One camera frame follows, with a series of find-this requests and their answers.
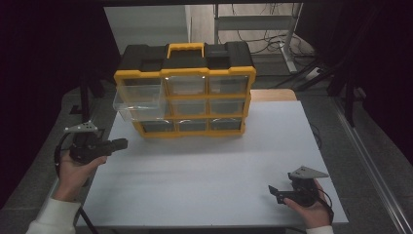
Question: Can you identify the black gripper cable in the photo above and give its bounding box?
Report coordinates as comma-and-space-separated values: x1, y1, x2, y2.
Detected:
54, 132, 100, 234
316, 187, 335, 225

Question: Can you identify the grid of clear plastic drawers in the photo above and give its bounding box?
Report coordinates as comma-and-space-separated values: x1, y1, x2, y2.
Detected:
141, 75, 250, 133

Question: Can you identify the white metal desk frame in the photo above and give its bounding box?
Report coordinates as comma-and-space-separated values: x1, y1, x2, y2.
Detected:
213, 3, 304, 74

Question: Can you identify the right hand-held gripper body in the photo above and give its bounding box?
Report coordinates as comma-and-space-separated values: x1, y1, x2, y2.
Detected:
287, 165, 330, 208

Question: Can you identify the tangle of black floor cables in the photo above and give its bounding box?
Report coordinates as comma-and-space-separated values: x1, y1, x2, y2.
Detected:
227, 3, 315, 57

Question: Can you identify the black tripod stand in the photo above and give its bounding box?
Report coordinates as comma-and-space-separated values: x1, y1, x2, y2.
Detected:
276, 48, 368, 129

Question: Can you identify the aluminium rail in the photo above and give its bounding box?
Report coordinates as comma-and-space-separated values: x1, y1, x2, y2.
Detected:
330, 97, 413, 234

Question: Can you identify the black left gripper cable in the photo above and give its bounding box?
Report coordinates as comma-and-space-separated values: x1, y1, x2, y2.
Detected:
54, 132, 100, 234

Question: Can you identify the white power strip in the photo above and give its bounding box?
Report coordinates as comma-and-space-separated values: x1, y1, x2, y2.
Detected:
305, 67, 321, 81

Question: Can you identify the clear plastic drawer bin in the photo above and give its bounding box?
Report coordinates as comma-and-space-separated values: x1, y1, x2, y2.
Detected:
112, 84, 169, 123

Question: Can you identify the yellow black drawer organizer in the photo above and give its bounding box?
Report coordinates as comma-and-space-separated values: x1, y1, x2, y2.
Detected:
113, 41, 257, 139

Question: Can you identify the black metal stand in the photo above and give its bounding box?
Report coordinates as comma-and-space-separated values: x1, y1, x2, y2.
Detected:
69, 69, 106, 122

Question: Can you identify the person's right hand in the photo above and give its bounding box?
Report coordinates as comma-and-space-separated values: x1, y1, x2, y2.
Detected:
283, 179, 332, 229

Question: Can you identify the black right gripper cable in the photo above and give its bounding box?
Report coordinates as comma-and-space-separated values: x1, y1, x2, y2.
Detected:
316, 187, 335, 225

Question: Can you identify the person's left hand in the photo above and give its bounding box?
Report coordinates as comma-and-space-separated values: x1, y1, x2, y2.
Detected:
53, 150, 108, 203

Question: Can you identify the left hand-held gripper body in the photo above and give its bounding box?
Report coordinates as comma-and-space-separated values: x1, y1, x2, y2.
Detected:
62, 120, 114, 166

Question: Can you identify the dark curtain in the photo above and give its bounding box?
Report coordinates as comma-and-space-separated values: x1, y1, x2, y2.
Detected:
0, 0, 122, 209
297, 0, 413, 165

